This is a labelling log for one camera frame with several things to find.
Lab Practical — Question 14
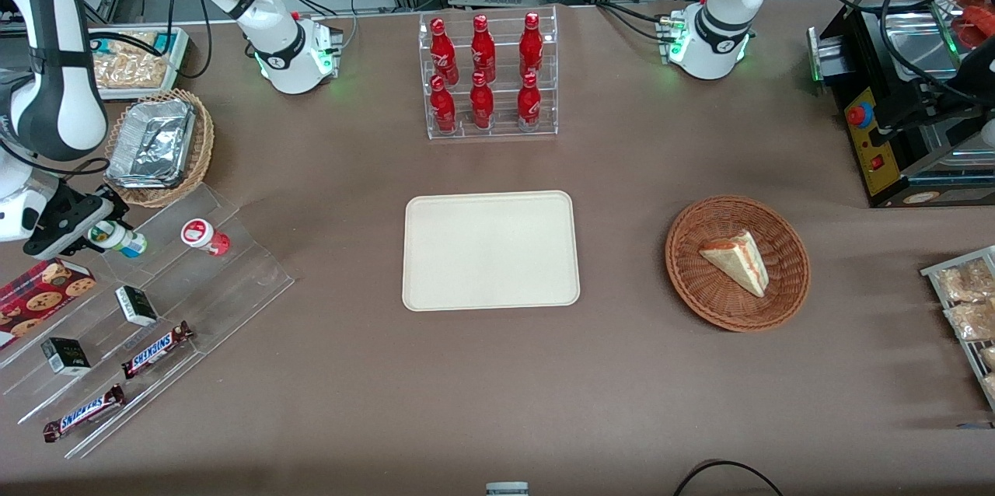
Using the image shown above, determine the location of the red cola bottle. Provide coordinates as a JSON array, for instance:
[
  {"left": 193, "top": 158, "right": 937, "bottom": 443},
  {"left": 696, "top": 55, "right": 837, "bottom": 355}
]
[
  {"left": 429, "top": 17, "right": 460, "bottom": 86},
  {"left": 470, "top": 14, "right": 498, "bottom": 85},
  {"left": 516, "top": 72, "right": 543, "bottom": 132},
  {"left": 469, "top": 72, "right": 495, "bottom": 131},
  {"left": 429, "top": 75, "right": 458, "bottom": 134},
  {"left": 518, "top": 12, "right": 544, "bottom": 80}
]

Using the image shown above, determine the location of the aluminium foil container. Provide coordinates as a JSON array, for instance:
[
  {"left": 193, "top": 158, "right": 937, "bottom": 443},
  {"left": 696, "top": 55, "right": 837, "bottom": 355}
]
[{"left": 106, "top": 97, "right": 196, "bottom": 189}]

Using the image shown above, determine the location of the small black box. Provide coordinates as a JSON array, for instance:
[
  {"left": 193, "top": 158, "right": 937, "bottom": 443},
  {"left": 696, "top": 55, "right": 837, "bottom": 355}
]
[
  {"left": 114, "top": 285, "right": 159, "bottom": 328},
  {"left": 40, "top": 337, "right": 93, "bottom": 378}
]

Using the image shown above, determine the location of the round wicker basket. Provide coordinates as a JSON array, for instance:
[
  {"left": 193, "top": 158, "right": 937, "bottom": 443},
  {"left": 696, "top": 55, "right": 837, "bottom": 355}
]
[{"left": 665, "top": 194, "right": 812, "bottom": 334}]

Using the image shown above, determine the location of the white snack bin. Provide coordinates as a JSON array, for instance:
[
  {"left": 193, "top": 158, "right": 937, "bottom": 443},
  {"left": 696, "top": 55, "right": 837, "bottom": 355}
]
[{"left": 87, "top": 26, "right": 192, "bottom": 102}]

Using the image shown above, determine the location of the black machine with yellow panel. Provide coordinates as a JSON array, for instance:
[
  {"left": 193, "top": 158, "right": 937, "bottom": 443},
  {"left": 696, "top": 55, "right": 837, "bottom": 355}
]
[{"left": 807, "top": 0, "right": 995, "bottom": 209}]

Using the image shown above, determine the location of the clear nut snack packet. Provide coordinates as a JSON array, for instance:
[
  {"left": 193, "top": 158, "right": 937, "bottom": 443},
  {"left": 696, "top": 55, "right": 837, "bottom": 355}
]
[
  {"left": 943, "top": 299, "right": 995, "bottom": 342},
  {"left": 935, "top": 257, "right": 995, "bottom": 303}
]

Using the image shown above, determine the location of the black cable loop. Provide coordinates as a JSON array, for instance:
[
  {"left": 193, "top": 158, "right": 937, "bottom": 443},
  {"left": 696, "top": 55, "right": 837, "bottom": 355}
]
[{"left": 672, "top": 459, "right": 787, "bottom": 496}]

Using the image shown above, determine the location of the thick black cable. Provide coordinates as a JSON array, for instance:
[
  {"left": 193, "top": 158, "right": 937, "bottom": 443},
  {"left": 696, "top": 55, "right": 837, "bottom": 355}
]
[{"left": 878, "top": 0, "right": 995, "bottom": 105}]

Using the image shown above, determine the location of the wrapped triangle sandwich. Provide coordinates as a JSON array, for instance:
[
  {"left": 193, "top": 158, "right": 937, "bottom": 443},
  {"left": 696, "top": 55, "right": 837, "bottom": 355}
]
[{"left": 698, "top": 229, "right": 771, "bottom": 299}]

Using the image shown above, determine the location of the clear cracker packet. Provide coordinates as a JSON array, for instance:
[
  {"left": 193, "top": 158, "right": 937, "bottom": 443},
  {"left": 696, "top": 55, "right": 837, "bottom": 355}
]
[{"left": 92, "top": 31, "right": 169, "bottom": 89}]

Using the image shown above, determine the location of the red cookie box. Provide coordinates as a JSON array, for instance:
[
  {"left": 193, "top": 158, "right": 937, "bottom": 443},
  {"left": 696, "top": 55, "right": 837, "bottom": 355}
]
[{"left": 0, "top": 256, "right": 97, "bottom": 350}]

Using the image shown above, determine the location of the clear acrylic bottle rack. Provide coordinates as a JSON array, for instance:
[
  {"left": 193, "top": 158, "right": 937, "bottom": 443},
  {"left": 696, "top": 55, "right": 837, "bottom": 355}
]
[{"left": 417, "top": 5, "right": 560, "bottom": 141}]

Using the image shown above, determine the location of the red lid yogurt cup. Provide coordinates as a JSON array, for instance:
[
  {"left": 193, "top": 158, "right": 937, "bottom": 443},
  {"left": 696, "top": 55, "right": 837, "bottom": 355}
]
[{"left": 180, "top": 218, "right": 232, "bottom": 258}]

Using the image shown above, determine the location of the tray of packaged snacks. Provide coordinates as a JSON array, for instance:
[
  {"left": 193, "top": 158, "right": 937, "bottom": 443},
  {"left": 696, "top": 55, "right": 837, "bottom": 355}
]
[{"left": 920, "top": 245, "right": 995, "bottom": 413}]

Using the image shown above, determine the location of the Snickers chocolate bar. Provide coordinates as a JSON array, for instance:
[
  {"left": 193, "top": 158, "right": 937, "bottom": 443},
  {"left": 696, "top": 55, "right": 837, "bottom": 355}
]
[
  {"left": 121, "top": 320, "right": 194, "bottom": 381},
  {"left": 42, "top": 384, "right": 126, "bottom": 444}
]

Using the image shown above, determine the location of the beige plastic tray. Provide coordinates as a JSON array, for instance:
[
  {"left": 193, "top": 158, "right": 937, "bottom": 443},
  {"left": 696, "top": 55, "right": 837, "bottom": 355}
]
[{"left": 401, "top": 190, "right": 582, "bottom": 313}]

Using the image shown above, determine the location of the clear acrylic tiered stand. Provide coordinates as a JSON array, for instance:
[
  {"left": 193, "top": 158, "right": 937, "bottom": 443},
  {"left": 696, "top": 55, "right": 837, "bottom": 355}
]
[{"left": 0, "top": 183, "right": 296, "bottom": 459}]

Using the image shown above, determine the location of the red food packet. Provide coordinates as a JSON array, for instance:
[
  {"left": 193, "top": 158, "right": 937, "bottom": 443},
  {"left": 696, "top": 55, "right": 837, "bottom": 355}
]
[{"left": 951, "top": 0, "right": 995, "bottom": 47}]

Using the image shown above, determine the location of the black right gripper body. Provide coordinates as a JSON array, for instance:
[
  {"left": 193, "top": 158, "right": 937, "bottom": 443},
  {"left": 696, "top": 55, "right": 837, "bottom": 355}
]
[{"left": 23, "top": 183, "right": 115, "bottom": 257}]

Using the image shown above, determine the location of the oval wicker basket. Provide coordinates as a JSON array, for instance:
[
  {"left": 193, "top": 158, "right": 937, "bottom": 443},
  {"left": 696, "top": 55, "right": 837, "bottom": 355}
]
[{"left": 103, "top": 88, "right": 215, "bottom": 208}]

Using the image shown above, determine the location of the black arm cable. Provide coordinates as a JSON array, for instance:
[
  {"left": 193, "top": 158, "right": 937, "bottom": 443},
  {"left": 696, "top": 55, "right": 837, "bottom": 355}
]
[{"left": 88, "top": 0, "right": 214, "bottom": 80}]

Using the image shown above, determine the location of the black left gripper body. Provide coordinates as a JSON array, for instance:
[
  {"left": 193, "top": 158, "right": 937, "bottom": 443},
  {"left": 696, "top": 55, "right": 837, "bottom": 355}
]
[{"left": 869, "top": 36, "right": 995, "bottom": 148}]

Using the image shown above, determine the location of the green lid yogurt cup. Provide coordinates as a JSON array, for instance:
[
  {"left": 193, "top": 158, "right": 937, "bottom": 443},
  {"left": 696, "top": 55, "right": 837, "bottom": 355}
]
[{"left": 87, "top": 219, "right": 149, "bottom": 259}]

